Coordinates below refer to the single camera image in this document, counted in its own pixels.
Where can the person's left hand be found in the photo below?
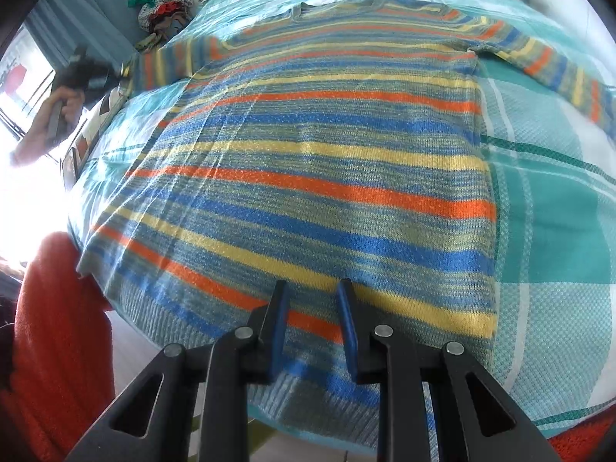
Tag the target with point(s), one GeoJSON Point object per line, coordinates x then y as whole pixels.
{"type": "Point", "coordinates": [73, 110]}

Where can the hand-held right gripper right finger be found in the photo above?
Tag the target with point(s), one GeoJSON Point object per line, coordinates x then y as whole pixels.
{"type": "Point", "coordinates": [347, 327]}

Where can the red fleece cloth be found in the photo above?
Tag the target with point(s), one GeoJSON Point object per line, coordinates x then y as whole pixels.
{"type": "Point", "coordinates": [57, 337]}
{"type": "Point", "coordinates": [584, 445]}

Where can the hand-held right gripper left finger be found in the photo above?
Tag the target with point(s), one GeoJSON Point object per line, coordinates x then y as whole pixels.
{"type": "Point", "coordinates": [278, 327]}

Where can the striped knit sweater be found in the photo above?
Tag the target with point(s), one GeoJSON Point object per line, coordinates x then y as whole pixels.
{"type": "Point", "coordinates": [313, 154]}

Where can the teal plaid blanket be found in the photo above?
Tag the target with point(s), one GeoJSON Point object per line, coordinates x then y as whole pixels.
{"type": "Point", "coordinates": [539, 202]}

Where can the pile of colourful clothes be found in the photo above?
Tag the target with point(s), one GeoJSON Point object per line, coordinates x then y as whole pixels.
{"type": "Point", "coordinates": [163, 12]}

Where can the person's left forearm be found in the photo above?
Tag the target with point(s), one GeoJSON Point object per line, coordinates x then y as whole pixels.
{"type": "Point", "coordinates": [33, 139]}

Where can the blue curtain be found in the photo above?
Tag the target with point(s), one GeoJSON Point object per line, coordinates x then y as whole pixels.
{"type": "Point", "coordinates": [96, 24]}

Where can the window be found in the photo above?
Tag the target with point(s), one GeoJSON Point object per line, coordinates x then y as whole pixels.
{"type": "Point", "coordinates": [29, 82]}

